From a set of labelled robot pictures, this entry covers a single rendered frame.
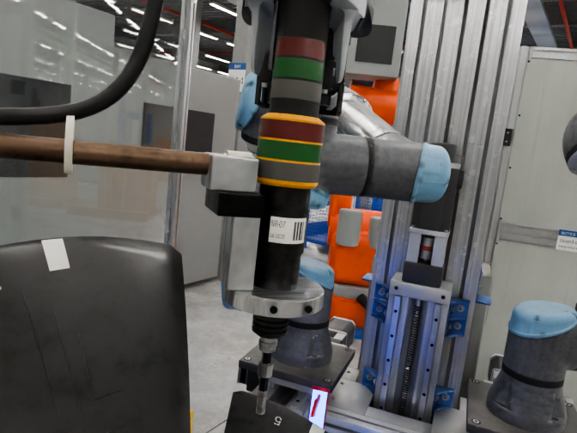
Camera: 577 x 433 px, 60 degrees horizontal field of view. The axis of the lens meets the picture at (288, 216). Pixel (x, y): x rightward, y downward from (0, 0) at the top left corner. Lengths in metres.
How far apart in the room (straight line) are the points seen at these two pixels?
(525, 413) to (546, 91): 1.37
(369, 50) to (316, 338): 3.40
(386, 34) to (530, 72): 2.33
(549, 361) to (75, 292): 0.89
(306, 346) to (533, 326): 0.47
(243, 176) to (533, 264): 1.95
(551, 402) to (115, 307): 0.90
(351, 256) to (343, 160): 3.71
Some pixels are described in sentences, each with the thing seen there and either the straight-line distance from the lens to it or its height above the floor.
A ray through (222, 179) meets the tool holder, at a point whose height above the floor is 1.51.
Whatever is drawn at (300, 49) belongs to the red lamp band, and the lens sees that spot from 0.33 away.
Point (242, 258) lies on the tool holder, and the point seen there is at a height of 1.46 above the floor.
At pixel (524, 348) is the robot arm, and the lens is 1.11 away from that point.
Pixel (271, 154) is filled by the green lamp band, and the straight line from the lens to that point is 0.32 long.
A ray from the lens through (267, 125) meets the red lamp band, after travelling 0.32.
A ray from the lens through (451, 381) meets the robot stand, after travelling 1.33.
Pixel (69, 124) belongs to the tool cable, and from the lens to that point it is 0.31.
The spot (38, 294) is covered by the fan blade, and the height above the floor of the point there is 1.39.
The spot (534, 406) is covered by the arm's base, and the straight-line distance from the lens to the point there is 1.13.
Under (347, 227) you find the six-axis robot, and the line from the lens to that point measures 4.18.
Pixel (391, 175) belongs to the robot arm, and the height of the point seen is 1.51.
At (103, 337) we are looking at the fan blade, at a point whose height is 1.37.
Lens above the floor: 1.54
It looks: 8 degrees down
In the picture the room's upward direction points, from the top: 6 degrees clockwise
